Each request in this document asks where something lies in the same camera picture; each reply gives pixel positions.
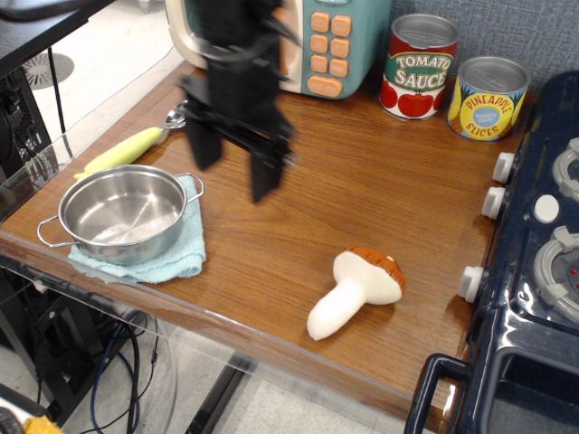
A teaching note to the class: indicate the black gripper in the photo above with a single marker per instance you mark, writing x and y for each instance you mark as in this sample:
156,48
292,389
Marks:
235,101

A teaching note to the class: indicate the spoon with green handle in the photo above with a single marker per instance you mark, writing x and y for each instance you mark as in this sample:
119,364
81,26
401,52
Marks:
132,148

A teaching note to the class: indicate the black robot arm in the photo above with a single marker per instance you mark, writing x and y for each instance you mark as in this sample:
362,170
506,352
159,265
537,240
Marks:
237,25

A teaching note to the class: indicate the plush white brown mushroom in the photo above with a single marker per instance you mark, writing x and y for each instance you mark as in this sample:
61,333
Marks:
363,275

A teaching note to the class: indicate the light blue cloth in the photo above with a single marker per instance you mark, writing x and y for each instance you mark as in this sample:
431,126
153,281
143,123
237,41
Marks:
182,260

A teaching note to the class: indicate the stainless steel pot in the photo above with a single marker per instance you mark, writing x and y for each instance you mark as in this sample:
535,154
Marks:
123,215

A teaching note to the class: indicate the toy microwave teal cream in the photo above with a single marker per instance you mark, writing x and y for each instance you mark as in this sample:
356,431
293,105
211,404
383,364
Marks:
338,42

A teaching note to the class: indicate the tomato sauce can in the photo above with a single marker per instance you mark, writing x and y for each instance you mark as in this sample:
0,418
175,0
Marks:
420,55

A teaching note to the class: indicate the black desk left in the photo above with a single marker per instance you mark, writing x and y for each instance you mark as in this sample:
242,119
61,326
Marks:
30,27

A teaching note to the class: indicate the pineapple slices can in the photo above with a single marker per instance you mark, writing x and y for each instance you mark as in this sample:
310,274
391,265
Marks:
488,95

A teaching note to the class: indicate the white stove knob middle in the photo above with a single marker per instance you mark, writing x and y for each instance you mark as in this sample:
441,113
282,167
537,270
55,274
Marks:
493,202

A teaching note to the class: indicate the white stove knob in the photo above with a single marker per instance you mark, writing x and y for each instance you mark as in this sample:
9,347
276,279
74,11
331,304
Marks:
503,166
469,283
493,202

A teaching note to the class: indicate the white stove knob lower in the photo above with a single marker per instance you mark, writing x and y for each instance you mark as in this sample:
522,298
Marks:
469,283

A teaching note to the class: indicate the white stove knob upper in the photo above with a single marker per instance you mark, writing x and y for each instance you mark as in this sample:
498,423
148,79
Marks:
503,166

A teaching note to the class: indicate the dark blue toy stove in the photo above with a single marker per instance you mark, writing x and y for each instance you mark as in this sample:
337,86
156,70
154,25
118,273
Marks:
521,371

